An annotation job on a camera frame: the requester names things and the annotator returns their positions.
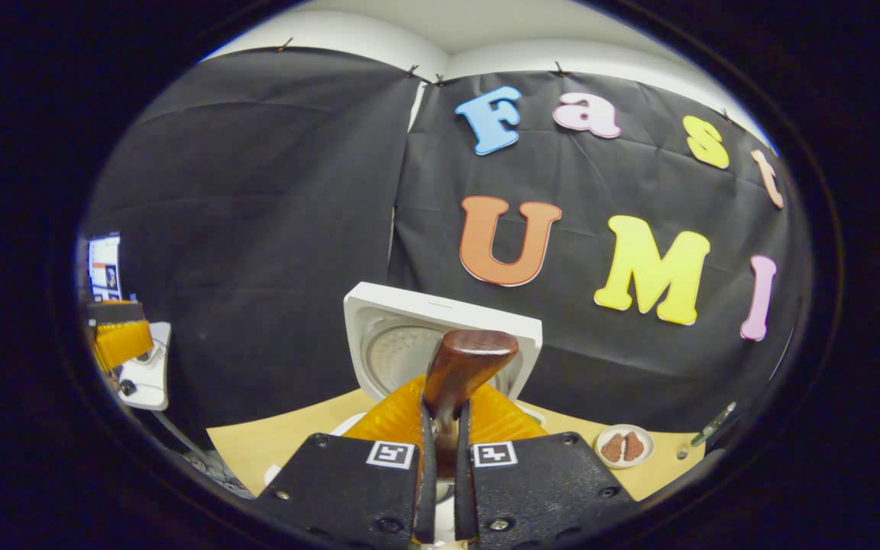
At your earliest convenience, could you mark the white device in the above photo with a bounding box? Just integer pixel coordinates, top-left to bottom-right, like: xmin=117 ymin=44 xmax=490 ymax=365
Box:
xmin=115 ymin=321 xmax=172 ymax=411

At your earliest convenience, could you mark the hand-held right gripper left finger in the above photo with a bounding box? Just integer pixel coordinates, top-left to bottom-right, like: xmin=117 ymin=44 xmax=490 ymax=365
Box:
xmin=253 ymin=374 xmax=438 ymax=550

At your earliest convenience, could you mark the brown wooden spoon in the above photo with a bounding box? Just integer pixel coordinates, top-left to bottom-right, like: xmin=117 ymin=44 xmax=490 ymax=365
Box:
xmin=422 ymin=329 xmax=519 ymax=478

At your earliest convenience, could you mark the white rice cooker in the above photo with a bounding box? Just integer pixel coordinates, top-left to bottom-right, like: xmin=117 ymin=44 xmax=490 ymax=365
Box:
xmin=263 ymin=282 xmax=544 ymax=550

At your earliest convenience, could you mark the computer screen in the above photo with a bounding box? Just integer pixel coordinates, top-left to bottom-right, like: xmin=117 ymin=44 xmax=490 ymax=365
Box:
xmin=87 ymin=233 xmax=122 ymax=303

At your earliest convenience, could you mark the small white plate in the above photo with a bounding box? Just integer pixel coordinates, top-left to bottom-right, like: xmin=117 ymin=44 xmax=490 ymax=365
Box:
xmin=594 ymin=424 xmax=655 ymax=469

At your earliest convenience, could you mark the green glass bottle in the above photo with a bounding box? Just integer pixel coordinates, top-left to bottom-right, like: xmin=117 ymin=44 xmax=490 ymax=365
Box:
xmin=691 ymin=401 xmax=737 ymax=448

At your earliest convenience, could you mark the black backdrop cloth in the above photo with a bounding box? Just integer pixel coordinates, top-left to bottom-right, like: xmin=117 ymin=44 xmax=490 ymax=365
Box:
xmin=81 ymin=47 xmax=811 ymax=459

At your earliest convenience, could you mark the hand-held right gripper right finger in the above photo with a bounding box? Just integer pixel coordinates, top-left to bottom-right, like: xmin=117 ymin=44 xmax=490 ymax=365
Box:
xmin=454 ymin=382 xmax=637 ymax=550

